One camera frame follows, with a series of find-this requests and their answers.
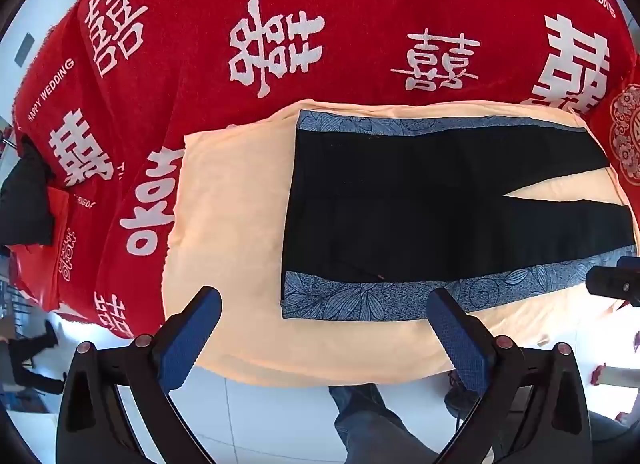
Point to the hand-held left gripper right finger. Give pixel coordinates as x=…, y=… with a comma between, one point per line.
x=457, y=339

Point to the red floral cushion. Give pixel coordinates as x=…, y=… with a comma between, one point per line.
x=625, y=144

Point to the peach blanket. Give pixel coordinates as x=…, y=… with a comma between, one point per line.
x=225, y=219

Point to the red printed blanket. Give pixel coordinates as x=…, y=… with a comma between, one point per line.
x=350, y=19

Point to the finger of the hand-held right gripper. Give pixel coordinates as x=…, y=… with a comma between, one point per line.
x=612, y=284

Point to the person's jeans leg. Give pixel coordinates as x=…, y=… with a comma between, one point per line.
x=380, y=424

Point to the person's dark shoe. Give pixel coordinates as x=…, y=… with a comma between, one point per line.
x=460, y=396

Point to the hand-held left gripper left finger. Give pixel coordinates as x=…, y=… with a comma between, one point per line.
x=192, y=339

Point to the black pants with blue pattern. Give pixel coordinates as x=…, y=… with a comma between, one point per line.
x=400, y=194

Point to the small red object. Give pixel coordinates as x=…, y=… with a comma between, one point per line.
x=599, y=375

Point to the black cloth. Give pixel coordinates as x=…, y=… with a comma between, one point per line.
x=25, y=204

